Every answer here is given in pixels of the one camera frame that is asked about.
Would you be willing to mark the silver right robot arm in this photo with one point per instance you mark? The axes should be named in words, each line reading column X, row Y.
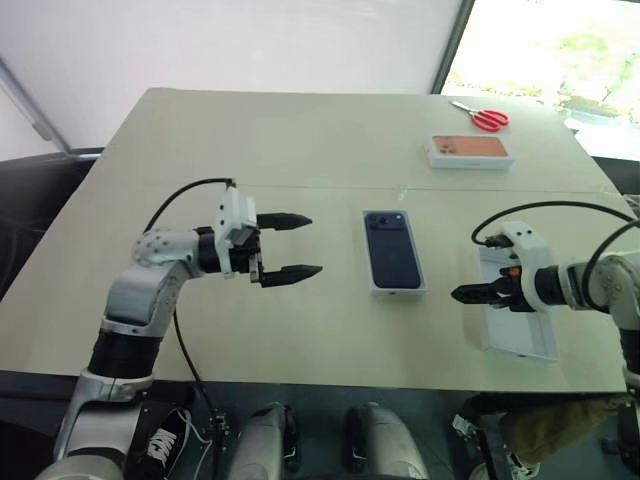
column 617, row 285

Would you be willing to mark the grey diagonal metal bar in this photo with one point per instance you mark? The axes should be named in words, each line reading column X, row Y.
column 45, row 127

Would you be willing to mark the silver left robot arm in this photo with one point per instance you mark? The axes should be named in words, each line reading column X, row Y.
column 145, row 285

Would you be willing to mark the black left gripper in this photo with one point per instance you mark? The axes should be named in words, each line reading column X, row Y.
column 248, row 257

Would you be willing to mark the silver rounded robot foot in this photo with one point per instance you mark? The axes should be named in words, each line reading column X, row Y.
column 387, row 445
column 262, row 445

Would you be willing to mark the black metal stand frame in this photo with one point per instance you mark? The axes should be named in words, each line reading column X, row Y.
column 487, row 445

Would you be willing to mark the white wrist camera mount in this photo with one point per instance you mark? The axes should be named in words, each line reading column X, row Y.
column 532, row 250
column 235, row 220

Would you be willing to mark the dark blue smartphone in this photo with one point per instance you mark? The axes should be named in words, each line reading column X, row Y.
column 391, row 250
column 400, row 293

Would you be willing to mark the white box lid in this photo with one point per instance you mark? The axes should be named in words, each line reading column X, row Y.
column 520, row 332

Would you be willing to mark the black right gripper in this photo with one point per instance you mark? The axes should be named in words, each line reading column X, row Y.
column 512, row 292

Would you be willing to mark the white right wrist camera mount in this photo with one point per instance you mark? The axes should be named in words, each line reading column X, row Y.
column 532, row 250

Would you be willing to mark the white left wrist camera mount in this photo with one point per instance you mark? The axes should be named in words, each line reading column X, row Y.
column 235, row 220

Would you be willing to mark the window with dark frame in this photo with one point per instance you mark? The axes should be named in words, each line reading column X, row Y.
column 455, row 45

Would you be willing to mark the black and white sneaker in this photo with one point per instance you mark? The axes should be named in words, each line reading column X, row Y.
column 170, row 445

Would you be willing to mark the brown trouser leg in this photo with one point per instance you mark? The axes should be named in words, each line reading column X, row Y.
column 560, row 425

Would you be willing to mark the closed box with orange phone print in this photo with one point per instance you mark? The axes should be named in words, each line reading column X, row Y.
column 470, row 152

